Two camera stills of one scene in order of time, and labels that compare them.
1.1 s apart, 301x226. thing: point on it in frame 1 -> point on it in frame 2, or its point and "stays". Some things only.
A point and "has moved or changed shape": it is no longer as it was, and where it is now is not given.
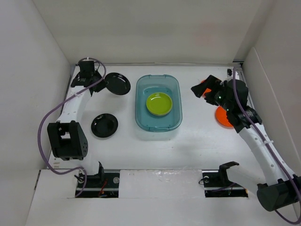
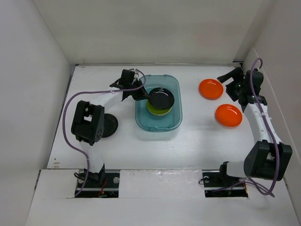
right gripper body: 217,97 -> 234,88
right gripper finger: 210,82 -> 235,73
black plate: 118,84 has moved or changed shape
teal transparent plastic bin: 158,106 stays
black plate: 104,125 stays
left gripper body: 100,86 -> 133,85
